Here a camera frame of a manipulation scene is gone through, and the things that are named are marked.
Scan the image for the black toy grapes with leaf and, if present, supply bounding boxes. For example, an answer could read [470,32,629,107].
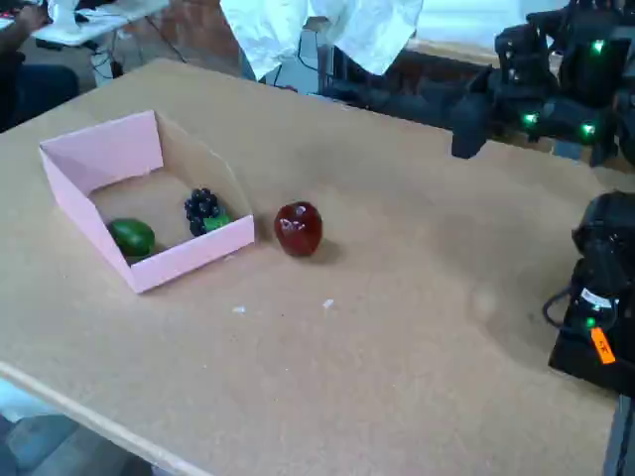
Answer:
[184,186,234,238]

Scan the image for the red toy pomegranate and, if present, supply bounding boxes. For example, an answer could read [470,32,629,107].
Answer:
[274,200,323,258]

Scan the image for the pink cardboard box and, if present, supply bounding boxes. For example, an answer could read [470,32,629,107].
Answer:
[38,109,257,295]

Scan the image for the round green toy fruit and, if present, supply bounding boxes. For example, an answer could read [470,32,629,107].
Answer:
[106,217,157,258]

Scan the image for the white crumpled sheet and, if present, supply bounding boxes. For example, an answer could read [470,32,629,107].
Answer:
[218,0,426,80]

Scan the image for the wooden workbench with metal leg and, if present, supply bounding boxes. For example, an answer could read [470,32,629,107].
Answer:
[406,37,502,68]

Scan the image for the white background table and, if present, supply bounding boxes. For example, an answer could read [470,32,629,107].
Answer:
[30,0,170,49]

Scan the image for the person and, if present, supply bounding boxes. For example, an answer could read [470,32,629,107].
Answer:
[0,2,80,134]

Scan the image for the white crumpled bag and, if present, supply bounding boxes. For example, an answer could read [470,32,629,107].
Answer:
[47,0,80,34]

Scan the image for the black cable at arm base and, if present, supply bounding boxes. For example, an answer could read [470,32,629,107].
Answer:
[543,286,576,328]

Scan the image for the thin black hanging cable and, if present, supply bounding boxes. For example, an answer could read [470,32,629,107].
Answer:
[145,14,189,64]

